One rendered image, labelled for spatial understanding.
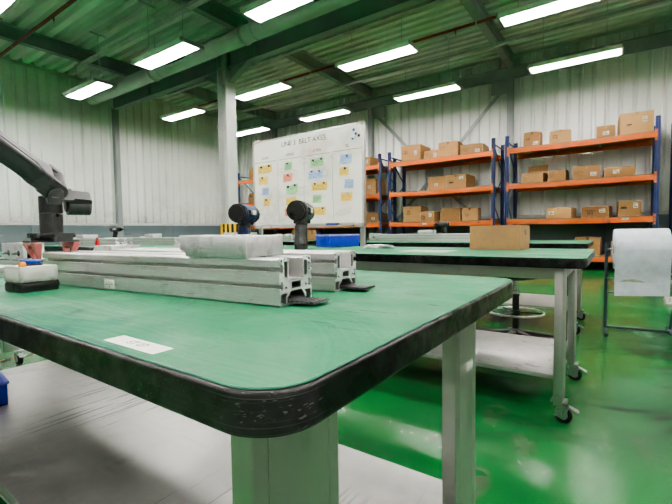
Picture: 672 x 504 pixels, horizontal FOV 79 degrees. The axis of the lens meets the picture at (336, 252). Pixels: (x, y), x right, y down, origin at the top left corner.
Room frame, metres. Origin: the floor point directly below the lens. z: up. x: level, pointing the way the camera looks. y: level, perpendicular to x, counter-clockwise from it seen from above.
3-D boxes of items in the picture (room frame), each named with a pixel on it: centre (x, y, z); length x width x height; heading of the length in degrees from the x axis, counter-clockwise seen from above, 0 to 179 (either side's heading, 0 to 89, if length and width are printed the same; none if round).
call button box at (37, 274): (0.97, 0.72, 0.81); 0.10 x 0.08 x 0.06; 150
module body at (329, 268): (1.11, 0.33, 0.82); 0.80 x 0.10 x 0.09; 60
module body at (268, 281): (0.94, 0.42, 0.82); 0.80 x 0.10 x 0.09; 60
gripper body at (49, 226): (1.17, 0.81, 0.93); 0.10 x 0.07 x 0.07; 150
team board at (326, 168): (4.38, 0.31, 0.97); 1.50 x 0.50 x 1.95; 55
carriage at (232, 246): (0.82, 0.20, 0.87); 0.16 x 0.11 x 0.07; 60
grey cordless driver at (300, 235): (1.22, 0.10, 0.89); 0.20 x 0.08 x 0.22; 173
